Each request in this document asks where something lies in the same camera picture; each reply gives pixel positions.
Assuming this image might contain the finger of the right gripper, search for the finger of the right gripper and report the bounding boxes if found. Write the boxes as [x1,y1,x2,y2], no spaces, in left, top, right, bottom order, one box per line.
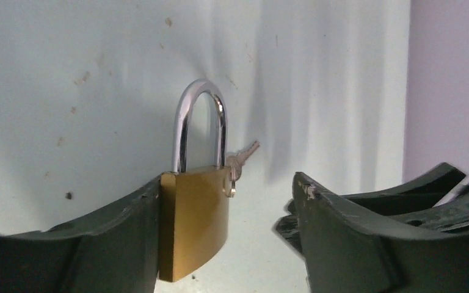
[392,184,469,233]
[275,162,466,251]

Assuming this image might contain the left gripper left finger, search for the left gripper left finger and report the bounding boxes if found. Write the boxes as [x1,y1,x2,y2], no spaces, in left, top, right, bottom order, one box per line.
[0,178,160,292]

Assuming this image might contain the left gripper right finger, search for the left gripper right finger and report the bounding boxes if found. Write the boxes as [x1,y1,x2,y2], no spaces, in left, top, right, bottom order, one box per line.
[293,172,469,292]

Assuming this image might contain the large brass padlock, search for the large brass padlock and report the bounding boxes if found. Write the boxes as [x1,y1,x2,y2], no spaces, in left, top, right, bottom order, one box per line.
[158,79,231,282]

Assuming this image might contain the silver keys of brass padlock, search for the silver keys of brass padlock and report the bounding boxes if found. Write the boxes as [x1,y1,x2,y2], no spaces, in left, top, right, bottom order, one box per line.
[225,140,260,198]

